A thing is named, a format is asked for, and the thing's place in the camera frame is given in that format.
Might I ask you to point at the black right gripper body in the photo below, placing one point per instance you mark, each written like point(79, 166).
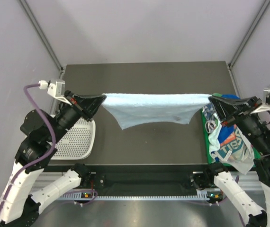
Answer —
point(250, 124)

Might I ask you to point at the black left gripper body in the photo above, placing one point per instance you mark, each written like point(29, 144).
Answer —
point(69, 115)

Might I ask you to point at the light blue towel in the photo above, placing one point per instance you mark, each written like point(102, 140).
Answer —
point(135, 109)

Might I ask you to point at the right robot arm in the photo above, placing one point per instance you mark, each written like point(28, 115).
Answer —
point(252, 214)

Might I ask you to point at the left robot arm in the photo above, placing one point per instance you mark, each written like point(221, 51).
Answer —
point(19, 207)

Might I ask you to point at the royal blue cloth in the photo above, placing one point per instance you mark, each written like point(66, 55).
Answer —
point(230, 96)

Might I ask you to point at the green cloth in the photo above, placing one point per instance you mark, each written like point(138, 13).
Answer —
point(217, 94)

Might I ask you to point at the patterned white blue cloth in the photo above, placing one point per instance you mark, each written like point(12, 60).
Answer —
point(209, 114)

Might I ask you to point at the white perforated plastic basket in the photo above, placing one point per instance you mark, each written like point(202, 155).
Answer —
point(77, 143)

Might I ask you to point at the green plastic tray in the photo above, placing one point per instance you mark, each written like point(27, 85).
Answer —
point(224, 133)

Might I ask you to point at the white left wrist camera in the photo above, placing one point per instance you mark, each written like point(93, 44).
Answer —
point(55, 88)

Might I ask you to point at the slotted grey cable duct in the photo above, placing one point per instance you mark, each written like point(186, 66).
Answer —
point(199, 195)

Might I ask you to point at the black table front rail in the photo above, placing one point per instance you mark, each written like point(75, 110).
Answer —
point(144, 177)

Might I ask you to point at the aluminium frame left post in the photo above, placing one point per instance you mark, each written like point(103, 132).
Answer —
point(40, 33)

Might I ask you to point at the aluminium frame post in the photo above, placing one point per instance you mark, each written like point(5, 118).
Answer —
point(249, 33)
point(40, 33)

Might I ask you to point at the aluminium frame right post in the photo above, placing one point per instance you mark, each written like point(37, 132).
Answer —
point(249, 33)

